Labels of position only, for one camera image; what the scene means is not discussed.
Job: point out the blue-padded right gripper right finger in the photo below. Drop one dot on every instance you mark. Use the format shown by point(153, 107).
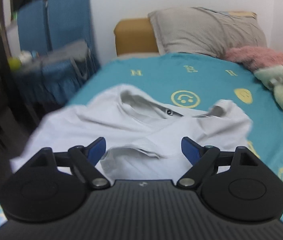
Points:
point(203, 160)

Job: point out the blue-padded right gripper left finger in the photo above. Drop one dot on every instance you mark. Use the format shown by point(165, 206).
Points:
point(83, 164)

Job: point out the white t-shirt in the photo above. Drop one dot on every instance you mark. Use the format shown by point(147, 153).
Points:
point(143, 136)

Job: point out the teal smiley bed sheet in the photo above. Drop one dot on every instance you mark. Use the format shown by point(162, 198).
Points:
point(198, 82)

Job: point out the grey cloth on chair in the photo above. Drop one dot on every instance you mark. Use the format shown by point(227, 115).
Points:
point(77, 50)

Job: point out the pink fluffy blanket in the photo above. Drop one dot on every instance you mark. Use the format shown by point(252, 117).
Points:
point(254, 58)

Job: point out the green fruit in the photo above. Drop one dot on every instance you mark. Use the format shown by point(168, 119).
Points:
point(14, 63)

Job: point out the grey pillow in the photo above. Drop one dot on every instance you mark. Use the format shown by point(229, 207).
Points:
point(197, 30)

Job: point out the mustard yellow headboard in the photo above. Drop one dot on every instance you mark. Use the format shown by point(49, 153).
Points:
point(135, 35)

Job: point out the blue covered chair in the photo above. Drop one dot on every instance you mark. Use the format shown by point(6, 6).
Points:
point(33, 27)
point(69, 21)

